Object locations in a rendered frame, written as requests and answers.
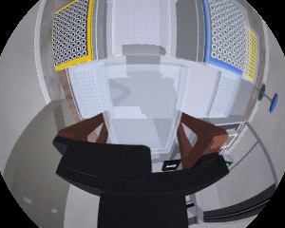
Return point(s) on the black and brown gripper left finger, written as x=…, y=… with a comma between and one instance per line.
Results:
x=81, y=130

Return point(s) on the black square pad with white label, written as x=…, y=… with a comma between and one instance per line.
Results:
x=171, y=165

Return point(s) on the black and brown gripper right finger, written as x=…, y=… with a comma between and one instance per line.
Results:
x=210, y=139

